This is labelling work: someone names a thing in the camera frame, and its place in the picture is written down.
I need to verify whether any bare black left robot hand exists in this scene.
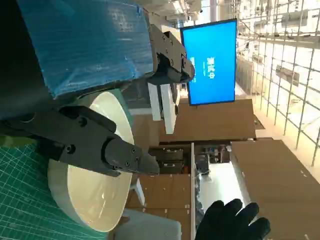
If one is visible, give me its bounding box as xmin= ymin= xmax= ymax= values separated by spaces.
xmin=0 ymin=0 xmax=196 ymax=178

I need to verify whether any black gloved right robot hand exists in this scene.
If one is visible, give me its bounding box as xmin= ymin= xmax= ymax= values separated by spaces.
xmin=194 ymin=198 xmax=272 ymax=240

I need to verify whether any white plate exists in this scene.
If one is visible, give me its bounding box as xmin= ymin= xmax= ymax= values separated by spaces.
xmin=47 ymin=91 xmax=136 ymax=233

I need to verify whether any white mesh cabinet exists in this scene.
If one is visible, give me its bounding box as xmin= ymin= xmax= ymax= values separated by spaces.
xmin=189 ymin=141 xmax=253 ymax=240

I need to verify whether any grey padded seat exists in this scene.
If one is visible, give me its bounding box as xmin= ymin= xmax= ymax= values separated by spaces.
xmin=109 ymin=208 xmax=183 ymax=240

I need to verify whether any blue screen monitor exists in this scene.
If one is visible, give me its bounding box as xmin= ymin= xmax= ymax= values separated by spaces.
xmin=179 ymin=18 xmax=238 ymax=107

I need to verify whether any green cutting mat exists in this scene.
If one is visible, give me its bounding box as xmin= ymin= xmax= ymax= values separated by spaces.
xmin=0 ymin=83 xmax=135 ymax=240

